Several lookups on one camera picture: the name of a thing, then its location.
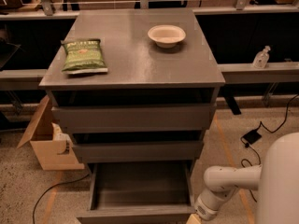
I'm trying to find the black cable right floor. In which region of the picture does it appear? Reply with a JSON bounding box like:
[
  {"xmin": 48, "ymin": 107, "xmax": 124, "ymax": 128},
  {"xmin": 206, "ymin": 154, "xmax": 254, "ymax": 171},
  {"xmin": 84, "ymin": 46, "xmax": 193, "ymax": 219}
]
[{"xmin": 239, "ymin": 93, "xmax": 299, "ymax": 203}]

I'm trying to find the grey middle drawer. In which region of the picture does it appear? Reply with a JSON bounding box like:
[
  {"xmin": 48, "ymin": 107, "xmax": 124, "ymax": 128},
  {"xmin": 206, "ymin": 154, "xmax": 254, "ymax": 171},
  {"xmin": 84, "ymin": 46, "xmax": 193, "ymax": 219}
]
[{"xmin": 73, "ymin": 141, "xmax": 203, "ymax": 163}]

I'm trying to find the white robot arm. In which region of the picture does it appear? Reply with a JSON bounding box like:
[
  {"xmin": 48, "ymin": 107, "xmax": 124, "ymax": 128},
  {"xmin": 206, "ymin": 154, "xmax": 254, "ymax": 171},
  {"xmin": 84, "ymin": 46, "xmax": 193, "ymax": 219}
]
[{"xmin": 187, "ymin": 133, "xmax": 299, "ymax": 224}]

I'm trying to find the black power adapter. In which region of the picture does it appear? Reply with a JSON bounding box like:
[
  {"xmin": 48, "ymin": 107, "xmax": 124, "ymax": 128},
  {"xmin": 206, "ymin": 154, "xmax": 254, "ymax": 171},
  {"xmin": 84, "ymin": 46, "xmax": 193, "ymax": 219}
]
[{"xmin": 241, "ymin": 130, "xmax": 262, "ymax": 145}]

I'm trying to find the green chip bag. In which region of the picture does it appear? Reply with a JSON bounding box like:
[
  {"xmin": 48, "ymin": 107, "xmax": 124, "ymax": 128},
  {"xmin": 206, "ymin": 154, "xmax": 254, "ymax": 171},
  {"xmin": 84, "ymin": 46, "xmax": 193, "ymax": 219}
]
[{"xmin": 61, "ymin": 39, "xmax": 108, "ymax": 75}]

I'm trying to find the grey drawer cabinet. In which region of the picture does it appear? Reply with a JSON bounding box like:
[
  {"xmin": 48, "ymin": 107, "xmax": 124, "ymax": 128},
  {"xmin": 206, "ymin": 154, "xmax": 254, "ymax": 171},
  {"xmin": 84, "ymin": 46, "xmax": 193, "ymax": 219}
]
[{"xmin": 38, "ymin": 8, "xmax": 226, "ymax": 179}]

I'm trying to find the black cable left floor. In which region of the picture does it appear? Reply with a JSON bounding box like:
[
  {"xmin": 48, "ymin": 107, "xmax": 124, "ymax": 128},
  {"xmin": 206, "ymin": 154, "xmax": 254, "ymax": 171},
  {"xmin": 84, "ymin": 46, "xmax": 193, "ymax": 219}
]
[{"xmin": 32, "ymin": 172, "xmax": 92, "ymax": 224}]

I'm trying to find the open cardboard box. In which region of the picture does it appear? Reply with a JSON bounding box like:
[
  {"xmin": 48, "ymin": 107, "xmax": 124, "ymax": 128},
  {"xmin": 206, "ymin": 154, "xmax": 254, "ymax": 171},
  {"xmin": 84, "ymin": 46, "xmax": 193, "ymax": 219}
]
[{"xmin": 17, "ymin": 96, "xmax": 84, "ymax": 171}]

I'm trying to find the white paper bowl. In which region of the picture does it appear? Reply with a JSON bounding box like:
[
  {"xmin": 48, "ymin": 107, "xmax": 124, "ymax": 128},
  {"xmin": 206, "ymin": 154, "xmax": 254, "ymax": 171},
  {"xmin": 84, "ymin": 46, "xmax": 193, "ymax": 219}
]
[{"xmin": 148, "ymin": 25, "xmax": 186, "ymax": 49}]

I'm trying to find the grey bottom drawer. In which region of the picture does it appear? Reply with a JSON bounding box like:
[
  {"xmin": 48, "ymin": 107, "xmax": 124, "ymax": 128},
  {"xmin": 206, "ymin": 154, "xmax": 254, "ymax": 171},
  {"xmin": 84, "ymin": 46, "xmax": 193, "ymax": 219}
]
[{"xmin": 77, "ymin": 161, "xmax": 195, "ymax": 224}]

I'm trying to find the grey top drawer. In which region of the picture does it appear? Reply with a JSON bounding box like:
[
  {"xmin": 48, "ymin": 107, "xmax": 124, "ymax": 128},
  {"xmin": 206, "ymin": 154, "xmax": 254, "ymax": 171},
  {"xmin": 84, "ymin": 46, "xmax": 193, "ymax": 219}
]
[{"xmin": 52, "ymin": 104, "xmax": 216, "ymax": 133}]

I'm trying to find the grey drawer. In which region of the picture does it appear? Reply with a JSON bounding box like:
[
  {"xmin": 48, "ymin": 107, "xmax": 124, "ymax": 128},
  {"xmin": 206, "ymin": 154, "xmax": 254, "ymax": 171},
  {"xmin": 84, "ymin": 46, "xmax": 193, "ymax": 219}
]
[
  {"xmin": 77, "ymin": 161, "xmax": 195, "ymax": 224},
  {"xmin": 73, "ymin": 141, "xmax": 203, "ymax": 163},
  {"xmin": 52, "ymin": 104, "xmax": 216, "ymax": 133}
]

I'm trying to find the black cable floor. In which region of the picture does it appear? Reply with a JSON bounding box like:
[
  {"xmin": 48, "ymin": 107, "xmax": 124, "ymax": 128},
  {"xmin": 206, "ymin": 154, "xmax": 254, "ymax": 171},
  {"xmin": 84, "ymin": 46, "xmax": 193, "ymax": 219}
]
[
  {"xmin": 32, "ymin": 172, "xmax": 92, "ymax": 224},
  {"xmin": 239, "ymin": 93, "xmax": 299, "ymax": 203}
]

